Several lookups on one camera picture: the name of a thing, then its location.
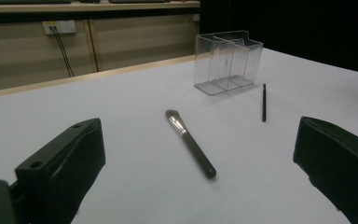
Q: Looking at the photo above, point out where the thin black makeup brush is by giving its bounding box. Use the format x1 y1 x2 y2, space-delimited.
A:
261 83 268 123

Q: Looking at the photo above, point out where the wooden desk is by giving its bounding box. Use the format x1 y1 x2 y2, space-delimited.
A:
0 0 201 94

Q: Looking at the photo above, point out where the white wall socket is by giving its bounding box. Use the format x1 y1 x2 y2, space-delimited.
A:
42 20 77 35

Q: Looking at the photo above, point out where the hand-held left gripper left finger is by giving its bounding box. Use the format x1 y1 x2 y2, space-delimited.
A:
14 117 106 224

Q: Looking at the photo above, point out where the clear plastic organizer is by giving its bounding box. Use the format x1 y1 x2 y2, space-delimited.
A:
193 30 265 96

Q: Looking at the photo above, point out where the dark keyboard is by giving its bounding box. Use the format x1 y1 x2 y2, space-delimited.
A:
108 0 171 4
0 0 73 5

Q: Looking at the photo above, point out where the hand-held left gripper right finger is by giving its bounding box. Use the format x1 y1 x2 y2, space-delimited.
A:
293 116 358 224

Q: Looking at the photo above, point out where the black wall cable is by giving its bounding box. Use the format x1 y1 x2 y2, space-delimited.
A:
51 27 73 78
54 27 76 77

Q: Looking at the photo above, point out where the black curtain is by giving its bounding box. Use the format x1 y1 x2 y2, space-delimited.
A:
200 0 358 77

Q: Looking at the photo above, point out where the white table cover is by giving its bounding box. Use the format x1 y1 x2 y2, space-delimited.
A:
0 48 358 224

